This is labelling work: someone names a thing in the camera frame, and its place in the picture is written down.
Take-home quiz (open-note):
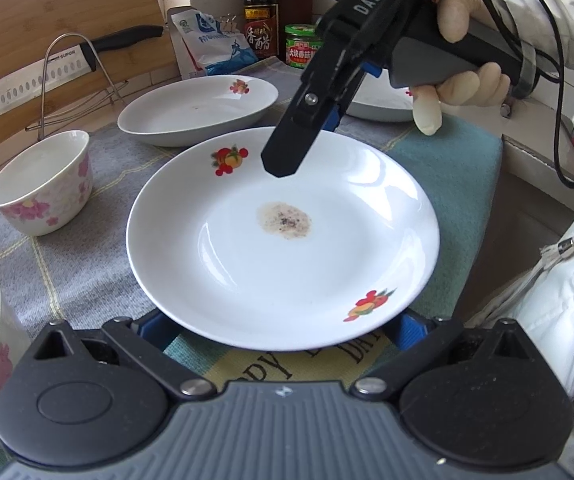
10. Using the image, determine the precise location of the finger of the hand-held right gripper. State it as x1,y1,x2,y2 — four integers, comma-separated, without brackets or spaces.
261,15,382,178

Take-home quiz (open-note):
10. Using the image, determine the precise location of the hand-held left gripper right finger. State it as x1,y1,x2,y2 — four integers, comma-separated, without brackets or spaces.
352,307,535,402

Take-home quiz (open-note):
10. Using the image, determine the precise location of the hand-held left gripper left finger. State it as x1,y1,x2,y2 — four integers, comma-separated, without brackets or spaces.
34,310,218,402

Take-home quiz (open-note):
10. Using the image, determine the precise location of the deep white fruit-print plate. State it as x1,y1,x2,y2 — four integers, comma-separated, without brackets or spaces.
118,75,280,148

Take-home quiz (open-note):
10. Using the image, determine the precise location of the stained white fruit-print plate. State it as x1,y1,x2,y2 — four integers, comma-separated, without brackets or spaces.
126,126,440,352

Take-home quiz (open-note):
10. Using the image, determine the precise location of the person's right hand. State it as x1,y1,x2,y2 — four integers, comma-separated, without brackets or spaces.
409,0,512,136

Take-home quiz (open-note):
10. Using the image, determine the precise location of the green-lidded sauce jar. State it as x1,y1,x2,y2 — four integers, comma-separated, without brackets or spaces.
284,23,324,70

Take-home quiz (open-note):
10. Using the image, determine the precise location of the grey checked cloth mat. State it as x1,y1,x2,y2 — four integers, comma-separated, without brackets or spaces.
0,57,505,476

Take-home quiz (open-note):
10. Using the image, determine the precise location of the dark vinegar bottle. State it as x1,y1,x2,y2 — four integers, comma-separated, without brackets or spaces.
243,0,280,61

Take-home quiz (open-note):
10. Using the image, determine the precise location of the white and blue salt bag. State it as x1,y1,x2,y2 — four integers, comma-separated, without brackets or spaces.
167,7,260,81

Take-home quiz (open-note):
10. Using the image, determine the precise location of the person's white jacket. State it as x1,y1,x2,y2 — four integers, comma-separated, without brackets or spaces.
464,190,574,480

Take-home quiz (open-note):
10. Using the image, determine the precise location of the tall pink-flower white bowl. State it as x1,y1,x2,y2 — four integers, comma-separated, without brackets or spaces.
0,130,94,237

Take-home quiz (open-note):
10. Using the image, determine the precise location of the bamboo cutting board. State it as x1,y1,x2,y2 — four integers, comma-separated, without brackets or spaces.
0,0,178,166

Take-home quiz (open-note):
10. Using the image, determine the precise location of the black cable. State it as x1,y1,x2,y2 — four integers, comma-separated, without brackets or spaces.
459,0,574,191

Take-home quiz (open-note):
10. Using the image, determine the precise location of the metal wire rack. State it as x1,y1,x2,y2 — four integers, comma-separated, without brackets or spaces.
26,32,130,141

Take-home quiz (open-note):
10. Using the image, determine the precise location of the black-handled kitchen knife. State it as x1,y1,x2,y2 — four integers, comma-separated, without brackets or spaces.
0,25,164,126

